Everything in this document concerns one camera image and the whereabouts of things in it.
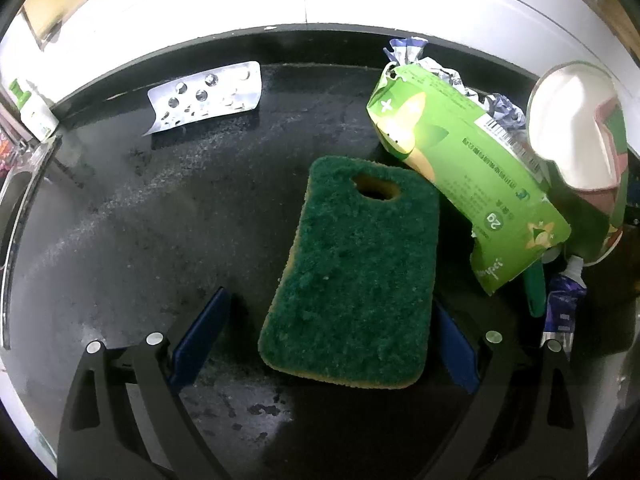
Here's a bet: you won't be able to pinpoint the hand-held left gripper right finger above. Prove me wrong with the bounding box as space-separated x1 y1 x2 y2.
432 300 591 480

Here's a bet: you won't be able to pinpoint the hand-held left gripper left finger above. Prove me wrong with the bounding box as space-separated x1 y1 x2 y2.
57 287 236 480

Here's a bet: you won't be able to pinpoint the blue white wrapper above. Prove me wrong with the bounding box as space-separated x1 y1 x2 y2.
382 36 528 133

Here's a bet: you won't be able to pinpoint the purple toothpaste tube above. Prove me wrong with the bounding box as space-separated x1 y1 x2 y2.
540 255 588 348

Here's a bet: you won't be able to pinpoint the green scouring sponge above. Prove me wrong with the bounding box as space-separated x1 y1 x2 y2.
257 156 442 390

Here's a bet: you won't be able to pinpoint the green paper packet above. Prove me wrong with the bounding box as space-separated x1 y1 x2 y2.
366 62 572 297

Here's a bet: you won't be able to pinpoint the steel sink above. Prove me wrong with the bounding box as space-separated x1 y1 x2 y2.
0 137 61 356

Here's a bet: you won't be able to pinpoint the silver pill blister pack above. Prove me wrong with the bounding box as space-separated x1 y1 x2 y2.
142 61 263 137

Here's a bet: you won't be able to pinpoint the printed paper cup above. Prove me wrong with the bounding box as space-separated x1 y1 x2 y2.
527 60 630 267

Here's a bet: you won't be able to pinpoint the red orange snack packets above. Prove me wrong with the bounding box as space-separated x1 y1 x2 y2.
0 120 18 173

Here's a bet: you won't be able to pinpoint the green white bottle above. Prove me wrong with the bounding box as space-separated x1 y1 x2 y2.
7 77 61 143

